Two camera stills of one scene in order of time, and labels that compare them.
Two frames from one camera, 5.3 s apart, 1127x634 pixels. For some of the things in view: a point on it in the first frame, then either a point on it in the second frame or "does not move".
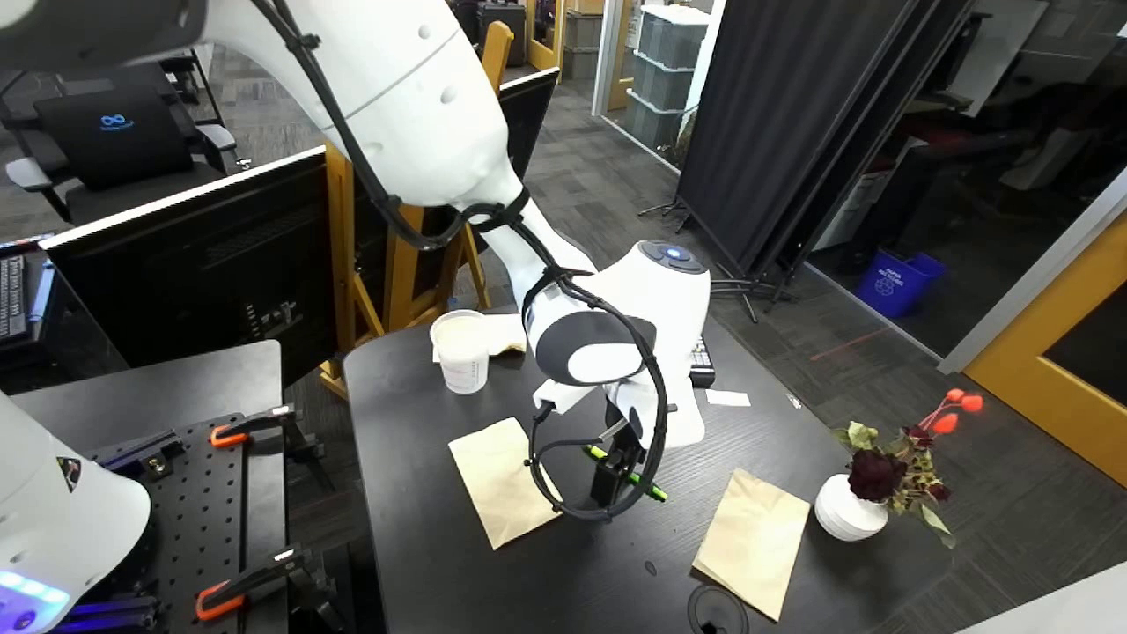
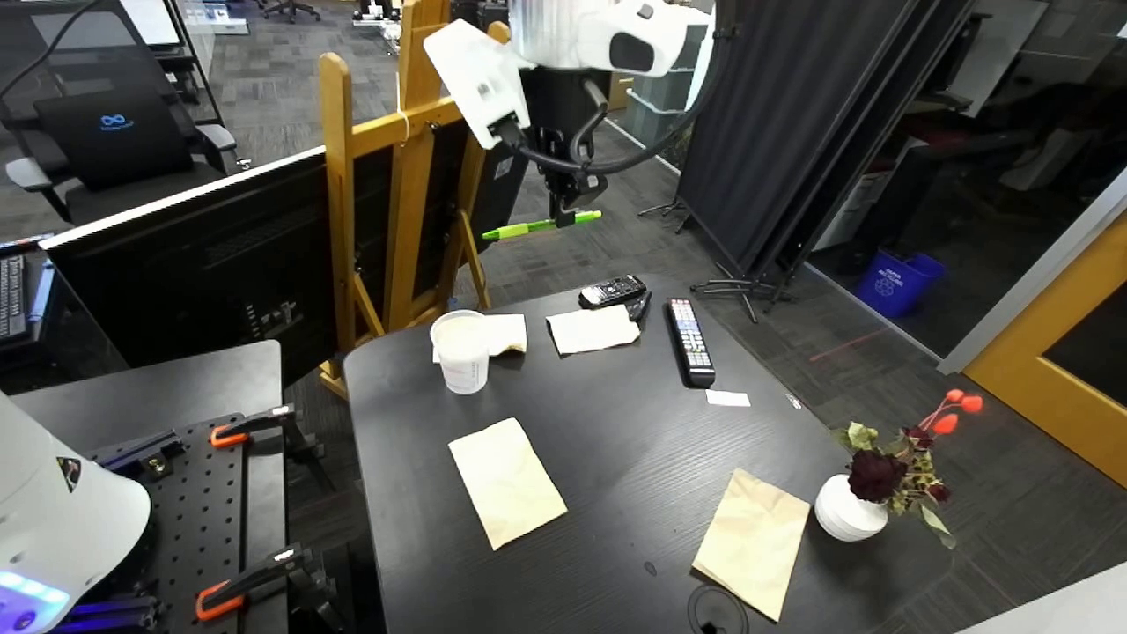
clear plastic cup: (461, 338) does not move
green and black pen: (637, 477) → (512, 230)
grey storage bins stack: (668, 62) does not move
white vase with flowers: (854, 509) does not move
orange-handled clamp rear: (230, 429) does not move
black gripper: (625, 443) → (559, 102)
